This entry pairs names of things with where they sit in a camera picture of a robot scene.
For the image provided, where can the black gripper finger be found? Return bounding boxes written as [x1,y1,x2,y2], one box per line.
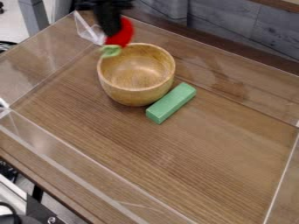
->
[92,0,124,37]

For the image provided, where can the red plush strawberry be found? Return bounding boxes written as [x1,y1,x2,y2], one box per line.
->
[100,17,135,58]

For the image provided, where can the light wooden bowl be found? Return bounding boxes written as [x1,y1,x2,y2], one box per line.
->
[97,43,176,107]

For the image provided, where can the green rectangular block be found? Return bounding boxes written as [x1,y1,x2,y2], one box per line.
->
[145,82,196,124]

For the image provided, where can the clear acrylic corner bracket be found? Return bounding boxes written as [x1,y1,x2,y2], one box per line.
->
[73,11,107,46]

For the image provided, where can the clear acrylic tray wall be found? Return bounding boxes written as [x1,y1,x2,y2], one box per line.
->
[0,14,299,224]

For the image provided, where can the black metal base plate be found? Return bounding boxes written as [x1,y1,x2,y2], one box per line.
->
[25,195,65,224]

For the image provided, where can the black cable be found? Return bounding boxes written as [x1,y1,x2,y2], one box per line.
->
[0,201,23,224]

